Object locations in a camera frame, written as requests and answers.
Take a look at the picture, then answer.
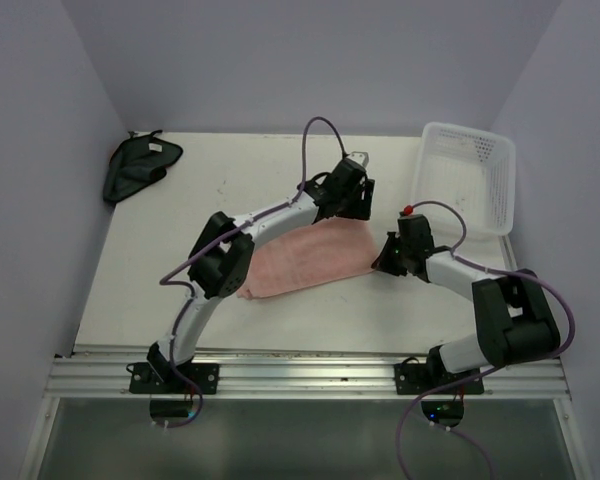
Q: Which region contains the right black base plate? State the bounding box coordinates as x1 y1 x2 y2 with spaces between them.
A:
393 357 484 395

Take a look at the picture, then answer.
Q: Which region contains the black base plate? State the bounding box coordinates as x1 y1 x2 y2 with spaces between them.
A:
126 362 220 395
393 357 484 395

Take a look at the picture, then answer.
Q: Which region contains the aluminium mounting rail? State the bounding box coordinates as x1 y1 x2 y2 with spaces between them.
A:
44 350 570 400

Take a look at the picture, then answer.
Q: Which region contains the black cloth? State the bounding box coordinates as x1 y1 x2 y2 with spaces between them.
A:
102 130 184 205

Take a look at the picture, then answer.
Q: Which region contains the white plastic basket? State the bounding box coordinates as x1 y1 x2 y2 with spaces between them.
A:
410 122 516 238

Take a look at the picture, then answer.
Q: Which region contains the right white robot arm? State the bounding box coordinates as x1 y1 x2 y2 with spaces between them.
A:
372 214 561 393

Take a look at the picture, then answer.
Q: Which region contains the pink towel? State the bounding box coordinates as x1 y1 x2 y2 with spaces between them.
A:
237 218 378 300

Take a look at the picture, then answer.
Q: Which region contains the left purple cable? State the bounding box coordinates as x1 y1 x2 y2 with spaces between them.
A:
158 117 351 429

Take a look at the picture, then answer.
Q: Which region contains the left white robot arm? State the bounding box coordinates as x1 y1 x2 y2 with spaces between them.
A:
147 152 374 393

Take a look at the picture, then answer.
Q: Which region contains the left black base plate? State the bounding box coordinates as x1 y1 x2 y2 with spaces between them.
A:
126 362 220 395

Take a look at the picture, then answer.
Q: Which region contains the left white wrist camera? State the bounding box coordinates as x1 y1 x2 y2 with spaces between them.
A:
347 151 370 169

